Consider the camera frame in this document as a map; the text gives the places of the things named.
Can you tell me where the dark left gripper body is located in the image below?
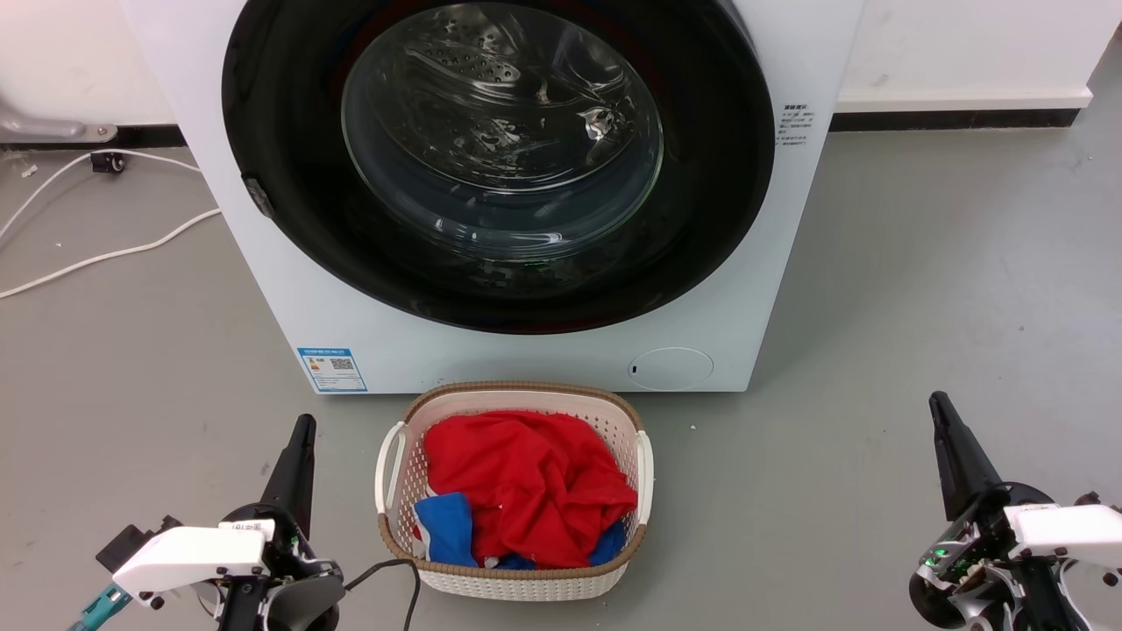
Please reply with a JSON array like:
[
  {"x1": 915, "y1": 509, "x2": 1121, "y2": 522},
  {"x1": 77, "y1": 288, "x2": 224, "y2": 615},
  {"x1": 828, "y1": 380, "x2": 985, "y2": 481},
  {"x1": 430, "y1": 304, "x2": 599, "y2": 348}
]
[{"x1": 219, "y1": 503, "x2": 345, "y2": 631}]

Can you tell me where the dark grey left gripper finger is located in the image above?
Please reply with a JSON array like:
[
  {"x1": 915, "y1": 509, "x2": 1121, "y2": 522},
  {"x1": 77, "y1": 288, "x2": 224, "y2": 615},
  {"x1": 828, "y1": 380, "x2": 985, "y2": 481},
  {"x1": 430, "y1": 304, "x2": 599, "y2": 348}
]
[{"x1": 261, "y1": 415, "x2": 317, "y2": 537}]

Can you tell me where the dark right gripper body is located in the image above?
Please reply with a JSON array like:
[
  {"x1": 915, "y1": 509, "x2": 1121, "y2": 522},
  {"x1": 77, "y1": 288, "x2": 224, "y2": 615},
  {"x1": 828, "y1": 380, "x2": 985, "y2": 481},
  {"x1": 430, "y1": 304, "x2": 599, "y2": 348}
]
[{"x1": 909, "y1": 482, "x2": 1088, "y2": 631}]

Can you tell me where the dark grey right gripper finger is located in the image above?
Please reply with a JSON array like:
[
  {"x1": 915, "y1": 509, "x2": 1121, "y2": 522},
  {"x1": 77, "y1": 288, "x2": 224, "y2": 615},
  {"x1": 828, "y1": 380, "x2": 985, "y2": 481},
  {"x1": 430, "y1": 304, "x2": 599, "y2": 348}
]
[{"x1": 929, "y1": 392, "x2": 1005, "y2": 523}]

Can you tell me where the black glass washing machine door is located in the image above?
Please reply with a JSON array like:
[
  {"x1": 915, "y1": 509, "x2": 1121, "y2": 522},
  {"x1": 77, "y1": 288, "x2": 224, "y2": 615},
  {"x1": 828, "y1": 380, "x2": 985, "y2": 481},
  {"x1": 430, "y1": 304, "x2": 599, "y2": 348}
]
[{"x1": 222, "y1": 0, "x2": 777, "y2": 335}]

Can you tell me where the white front-load washing machine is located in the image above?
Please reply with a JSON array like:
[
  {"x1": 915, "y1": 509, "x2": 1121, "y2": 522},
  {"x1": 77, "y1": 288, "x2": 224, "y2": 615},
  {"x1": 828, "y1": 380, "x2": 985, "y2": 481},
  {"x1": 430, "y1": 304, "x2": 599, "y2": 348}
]
[{"x1": 118, "y1": 0, "x2": 867, "y2": 395}]

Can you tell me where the blue energy label sticker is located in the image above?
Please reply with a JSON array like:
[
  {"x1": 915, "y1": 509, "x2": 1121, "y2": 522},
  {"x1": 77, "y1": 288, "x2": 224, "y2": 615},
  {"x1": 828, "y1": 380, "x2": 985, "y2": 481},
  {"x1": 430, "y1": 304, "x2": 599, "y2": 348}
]
[{"x1": 296, "y1": 347, "x2": 369, "y2": 393}]

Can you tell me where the blue garment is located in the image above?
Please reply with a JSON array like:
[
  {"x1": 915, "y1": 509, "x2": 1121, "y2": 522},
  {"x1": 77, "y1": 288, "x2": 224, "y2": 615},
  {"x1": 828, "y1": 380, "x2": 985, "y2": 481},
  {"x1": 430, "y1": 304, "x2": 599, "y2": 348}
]
[{"x1": 414, "y1": 493, "x2": 628, "y2": 571}]

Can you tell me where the white woven-rim laundry basket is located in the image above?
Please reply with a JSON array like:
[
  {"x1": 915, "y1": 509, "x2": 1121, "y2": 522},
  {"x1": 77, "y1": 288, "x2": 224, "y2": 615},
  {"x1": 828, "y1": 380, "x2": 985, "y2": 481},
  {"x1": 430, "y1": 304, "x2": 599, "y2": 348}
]
[{"x1": 375, "y1": 381, "x2": 655, "y2": 602}]

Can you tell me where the red garment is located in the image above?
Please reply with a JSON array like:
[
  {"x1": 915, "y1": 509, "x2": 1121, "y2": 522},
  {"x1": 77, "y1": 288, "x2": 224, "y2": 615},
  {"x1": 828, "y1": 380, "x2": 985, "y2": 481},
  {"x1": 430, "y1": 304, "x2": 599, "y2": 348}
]
[{"x1": 423, "y1": 411, "x2": 638, "y2": 569}]

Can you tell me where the round white filter cover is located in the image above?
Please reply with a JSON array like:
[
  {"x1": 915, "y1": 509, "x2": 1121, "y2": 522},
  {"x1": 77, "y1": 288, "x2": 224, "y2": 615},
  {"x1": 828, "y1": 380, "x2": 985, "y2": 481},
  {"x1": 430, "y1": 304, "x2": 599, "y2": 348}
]
[{"x1": 628, "y1": 347, "x2": 714, "y2": 392}]

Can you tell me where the black baseboard strip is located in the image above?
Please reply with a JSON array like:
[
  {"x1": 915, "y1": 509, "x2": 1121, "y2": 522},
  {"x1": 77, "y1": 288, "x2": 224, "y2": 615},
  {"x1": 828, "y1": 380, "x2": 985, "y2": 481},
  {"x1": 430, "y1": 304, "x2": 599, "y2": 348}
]
[{"x1": 828, "y1": 109, "x2": 1082, "y2": 132}]

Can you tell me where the small printed text sticker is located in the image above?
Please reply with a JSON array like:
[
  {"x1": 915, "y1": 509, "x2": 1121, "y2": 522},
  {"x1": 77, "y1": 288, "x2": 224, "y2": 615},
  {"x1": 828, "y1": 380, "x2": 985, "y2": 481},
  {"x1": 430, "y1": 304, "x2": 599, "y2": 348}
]
[{"x1": 776, "y1": 103, "x2": 816, "y2": 148}]

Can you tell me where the white power cable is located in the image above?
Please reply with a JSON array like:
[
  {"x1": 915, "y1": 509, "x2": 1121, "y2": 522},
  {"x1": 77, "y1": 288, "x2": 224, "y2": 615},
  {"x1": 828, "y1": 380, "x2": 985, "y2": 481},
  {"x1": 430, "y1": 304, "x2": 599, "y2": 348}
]
[
  {"x1": 0, "y1": 149, "x2": 204, "y2": 239},
  {"x1": 0, "y1": 208, "x2": 222, "y2": 300}
]

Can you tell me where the grey metal pipe bracket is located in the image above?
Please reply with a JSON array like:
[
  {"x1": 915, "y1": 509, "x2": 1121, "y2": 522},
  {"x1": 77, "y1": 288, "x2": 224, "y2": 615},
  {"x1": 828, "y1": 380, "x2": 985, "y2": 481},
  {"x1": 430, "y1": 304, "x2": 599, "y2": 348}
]
[{"x1": 0, "y1": 99, "x2": 118, "y2": 144}]

